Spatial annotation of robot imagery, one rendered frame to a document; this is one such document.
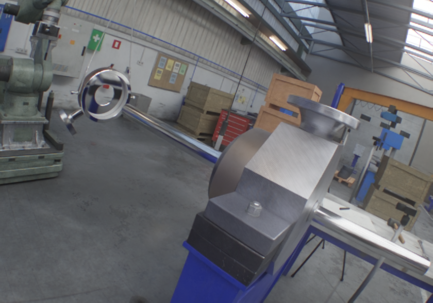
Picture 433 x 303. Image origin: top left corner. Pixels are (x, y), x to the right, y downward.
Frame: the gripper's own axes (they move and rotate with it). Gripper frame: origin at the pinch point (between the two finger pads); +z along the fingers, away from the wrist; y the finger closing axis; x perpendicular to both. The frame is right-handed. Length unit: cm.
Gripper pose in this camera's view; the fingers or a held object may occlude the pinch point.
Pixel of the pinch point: (39, 55)
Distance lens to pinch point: 237.0
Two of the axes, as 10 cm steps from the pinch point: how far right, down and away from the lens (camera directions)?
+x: 8.3, 3.7, -4.1
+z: -3.2, 9.3, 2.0
